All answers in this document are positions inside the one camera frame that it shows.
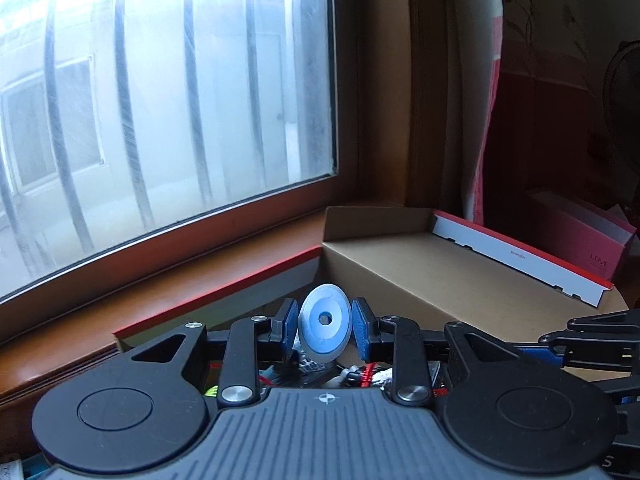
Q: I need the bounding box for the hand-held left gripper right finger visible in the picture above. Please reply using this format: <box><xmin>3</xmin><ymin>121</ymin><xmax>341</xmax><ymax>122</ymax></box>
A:
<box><xmin>351</xmin><ymin>299</ymin><xmax>521</xmax><ymax>406</ymax></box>

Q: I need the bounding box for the red cardboard box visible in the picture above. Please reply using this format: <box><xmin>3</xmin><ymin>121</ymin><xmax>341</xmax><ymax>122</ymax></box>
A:
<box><xmin>112</xmin><ymin>205</ymin><xmax>631</xmax><ymax>396</ymax></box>

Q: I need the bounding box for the blue grey round disc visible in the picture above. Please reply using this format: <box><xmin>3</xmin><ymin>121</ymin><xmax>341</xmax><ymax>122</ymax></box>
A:
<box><xmin>299</xmin><ymin>284</ymin><xmax>351</xmax><ymax>364</ymax></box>

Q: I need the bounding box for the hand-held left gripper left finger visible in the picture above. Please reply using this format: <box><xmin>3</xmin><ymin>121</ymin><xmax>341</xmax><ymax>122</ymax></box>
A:
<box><xmin>132</xmin><ymin>299</ymin><xmax>300</xmax><ymax>406</ymax></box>

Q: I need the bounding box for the pink cardboard box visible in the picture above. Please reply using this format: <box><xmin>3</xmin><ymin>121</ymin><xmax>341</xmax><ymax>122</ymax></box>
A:
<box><xmin>529</xmin><ymin>187</ymin><xmax>637</xmax><ymax>282</ymax></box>

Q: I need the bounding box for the window with metal bars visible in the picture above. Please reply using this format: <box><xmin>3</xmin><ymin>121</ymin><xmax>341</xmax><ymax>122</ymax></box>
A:
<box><xmin>0</xmin><ymin>0</ymin><xmax>361</xmax><ymax>306</ymax></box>

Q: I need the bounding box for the cream and red curtain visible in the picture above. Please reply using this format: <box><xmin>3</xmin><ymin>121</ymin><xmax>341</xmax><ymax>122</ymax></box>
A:
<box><xmin>445</xmin><ymin>0</ymin><xmax>507</xmax><ymax>227</ymax></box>

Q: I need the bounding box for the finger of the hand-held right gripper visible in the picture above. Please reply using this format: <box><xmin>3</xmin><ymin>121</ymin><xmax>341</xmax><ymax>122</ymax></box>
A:
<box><xmin>567</xmin><ymin>310</ymin><xmax>640</xmax><ymax>334</ymax></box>
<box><xmin>537</xmin><ymin>332</ymin><xmax>640</xmax><ymax>377</ymax></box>

